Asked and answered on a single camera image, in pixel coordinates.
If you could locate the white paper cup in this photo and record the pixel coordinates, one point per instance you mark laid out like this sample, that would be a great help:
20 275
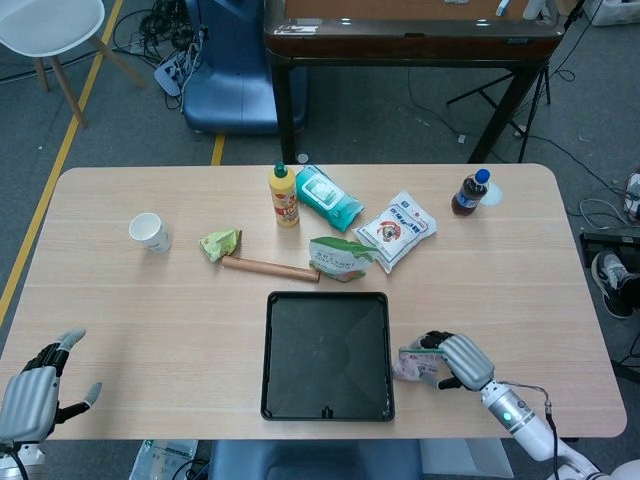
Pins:
150 235

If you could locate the black white sneaker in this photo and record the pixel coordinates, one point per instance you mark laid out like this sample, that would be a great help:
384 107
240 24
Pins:
610 280

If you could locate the black tripod stand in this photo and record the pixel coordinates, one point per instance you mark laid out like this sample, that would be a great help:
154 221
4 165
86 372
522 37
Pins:
477 90

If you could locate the printed clear plastic bag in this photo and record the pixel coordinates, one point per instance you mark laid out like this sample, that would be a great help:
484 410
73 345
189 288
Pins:
160 457

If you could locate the white chair wooden legs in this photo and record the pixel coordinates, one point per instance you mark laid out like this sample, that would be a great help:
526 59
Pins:
50 25

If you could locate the green white corn starch bag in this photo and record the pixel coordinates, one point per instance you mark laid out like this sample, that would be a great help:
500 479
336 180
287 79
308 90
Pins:
335 260

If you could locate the teal wet wipes pack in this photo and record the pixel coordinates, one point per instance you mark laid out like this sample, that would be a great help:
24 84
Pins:
325 197

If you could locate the crumpled green wrapper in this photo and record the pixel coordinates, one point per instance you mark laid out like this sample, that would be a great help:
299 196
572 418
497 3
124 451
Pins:
217 244

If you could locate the blue white mahjong tile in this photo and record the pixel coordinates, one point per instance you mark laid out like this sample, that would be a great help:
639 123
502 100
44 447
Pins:
503 6

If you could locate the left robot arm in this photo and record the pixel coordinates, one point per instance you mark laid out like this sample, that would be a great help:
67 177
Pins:
10 460

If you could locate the blue chair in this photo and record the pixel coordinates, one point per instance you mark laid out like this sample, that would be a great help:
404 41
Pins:
235 90

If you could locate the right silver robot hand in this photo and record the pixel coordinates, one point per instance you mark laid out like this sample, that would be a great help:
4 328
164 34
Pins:
470 362

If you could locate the brown mahjong table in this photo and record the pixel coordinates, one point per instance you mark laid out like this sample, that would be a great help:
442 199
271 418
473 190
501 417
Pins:
400 45

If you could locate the white power strip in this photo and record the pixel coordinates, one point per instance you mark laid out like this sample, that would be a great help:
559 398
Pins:
167 75

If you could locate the white bag red blue print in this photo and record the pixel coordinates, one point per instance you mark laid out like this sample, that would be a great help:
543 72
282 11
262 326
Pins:
395 230

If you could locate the wooden rolling pin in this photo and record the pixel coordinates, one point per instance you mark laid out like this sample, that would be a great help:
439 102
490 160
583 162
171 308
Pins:
270 269

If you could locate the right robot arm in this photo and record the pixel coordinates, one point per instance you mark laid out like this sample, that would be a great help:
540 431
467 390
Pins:
510 415

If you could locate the small pink snack packet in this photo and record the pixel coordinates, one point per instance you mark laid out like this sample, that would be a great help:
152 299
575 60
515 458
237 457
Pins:
415 367

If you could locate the yellow bottle green cap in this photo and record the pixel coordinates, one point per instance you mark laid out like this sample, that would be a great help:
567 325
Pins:
284 200

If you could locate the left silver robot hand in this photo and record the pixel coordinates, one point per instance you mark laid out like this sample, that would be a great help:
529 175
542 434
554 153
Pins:
27 402

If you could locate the white box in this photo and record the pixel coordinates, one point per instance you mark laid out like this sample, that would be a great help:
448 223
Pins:
460 460

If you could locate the black square tray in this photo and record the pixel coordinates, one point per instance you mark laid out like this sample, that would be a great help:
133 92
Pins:
325 360

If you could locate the black floor box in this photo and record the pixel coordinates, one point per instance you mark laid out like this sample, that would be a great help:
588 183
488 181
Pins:
607 242

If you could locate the red white floor item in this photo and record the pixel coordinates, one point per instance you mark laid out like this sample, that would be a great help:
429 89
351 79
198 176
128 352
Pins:
635 197

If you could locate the dark tea bottle blue cap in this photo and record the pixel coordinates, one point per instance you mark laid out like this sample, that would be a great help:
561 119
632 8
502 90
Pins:
467 197

